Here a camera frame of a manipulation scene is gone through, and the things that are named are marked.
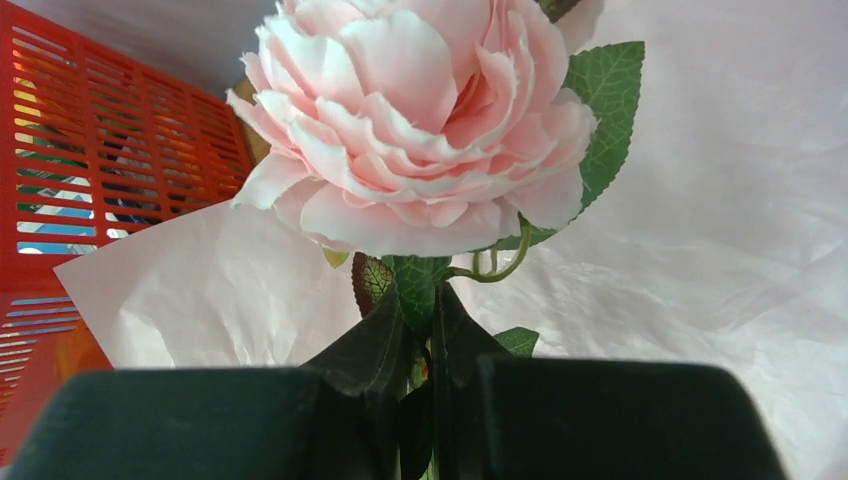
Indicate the blue white carton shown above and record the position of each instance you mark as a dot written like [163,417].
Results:
[57,229]

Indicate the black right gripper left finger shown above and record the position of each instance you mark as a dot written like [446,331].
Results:
[331,418]

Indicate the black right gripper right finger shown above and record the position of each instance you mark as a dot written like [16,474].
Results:
[501,416]

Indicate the pink wrapping paper sheet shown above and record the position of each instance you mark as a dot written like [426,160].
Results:
[722,240]

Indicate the pink peony flower stem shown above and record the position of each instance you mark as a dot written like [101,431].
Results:
[432,140]

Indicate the red plastic shopping basket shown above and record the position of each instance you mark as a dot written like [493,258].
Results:
[79,116]

